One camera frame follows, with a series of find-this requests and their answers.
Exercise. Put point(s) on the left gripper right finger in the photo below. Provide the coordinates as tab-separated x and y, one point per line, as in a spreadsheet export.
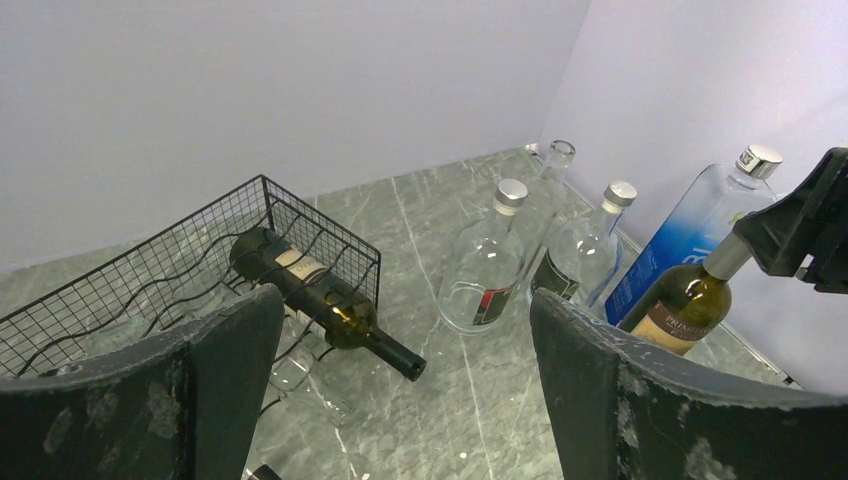
622	408

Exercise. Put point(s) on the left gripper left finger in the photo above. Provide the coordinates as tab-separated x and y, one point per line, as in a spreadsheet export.
182	404

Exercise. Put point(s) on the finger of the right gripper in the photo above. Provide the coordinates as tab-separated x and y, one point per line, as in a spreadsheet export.
804	234

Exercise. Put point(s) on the blue labelled water bottle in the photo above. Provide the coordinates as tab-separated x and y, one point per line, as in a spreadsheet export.
718	197

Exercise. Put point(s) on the clear glass bottle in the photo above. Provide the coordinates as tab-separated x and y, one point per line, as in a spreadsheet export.
298	378

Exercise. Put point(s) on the gold-foil wine bottle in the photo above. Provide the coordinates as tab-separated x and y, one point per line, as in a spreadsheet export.
688	301

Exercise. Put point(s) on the dark green wine bottle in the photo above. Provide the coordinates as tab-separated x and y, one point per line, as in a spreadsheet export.
346	317

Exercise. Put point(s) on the clear red-label bottle silver cap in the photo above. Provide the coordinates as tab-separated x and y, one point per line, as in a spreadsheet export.
483	269

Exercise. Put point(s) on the black wire wine rack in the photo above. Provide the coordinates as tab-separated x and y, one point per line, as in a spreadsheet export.
148	285

